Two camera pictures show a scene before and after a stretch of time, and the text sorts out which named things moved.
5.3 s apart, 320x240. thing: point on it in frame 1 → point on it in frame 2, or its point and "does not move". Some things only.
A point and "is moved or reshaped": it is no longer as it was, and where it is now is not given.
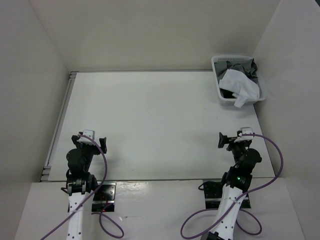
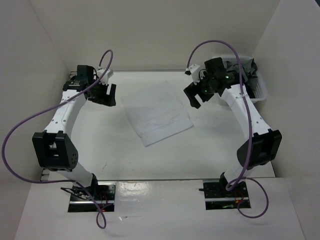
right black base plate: (213, 190) does not move
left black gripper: (102, 144) → (110, 99)
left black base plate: (104, 199) does not move
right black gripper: (224, 139) → (191, 90)
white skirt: (248, 90) is moved or reshaped
